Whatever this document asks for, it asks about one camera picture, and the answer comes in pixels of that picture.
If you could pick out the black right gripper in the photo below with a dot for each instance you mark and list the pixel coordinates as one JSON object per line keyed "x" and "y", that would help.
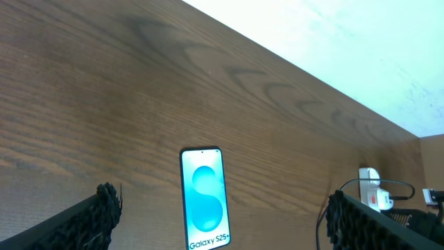
{"x": 423, "y": 223}

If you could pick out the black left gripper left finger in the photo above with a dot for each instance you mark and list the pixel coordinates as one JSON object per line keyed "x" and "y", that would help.
{"x": 86, "y": 225}

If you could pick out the white power strip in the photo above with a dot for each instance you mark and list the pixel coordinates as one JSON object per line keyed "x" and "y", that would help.
{"x": 368, "y": 186}

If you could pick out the blue Galaxy smartphone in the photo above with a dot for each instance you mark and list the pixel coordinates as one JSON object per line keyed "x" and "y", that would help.
{"x": 204, "y": 198}

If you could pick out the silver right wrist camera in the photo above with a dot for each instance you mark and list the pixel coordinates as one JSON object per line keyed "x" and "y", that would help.
{"x": 433, "y": 197}

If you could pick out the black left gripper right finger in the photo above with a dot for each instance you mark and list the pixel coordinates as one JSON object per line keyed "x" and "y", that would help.
{"x": 352, "y": 225}

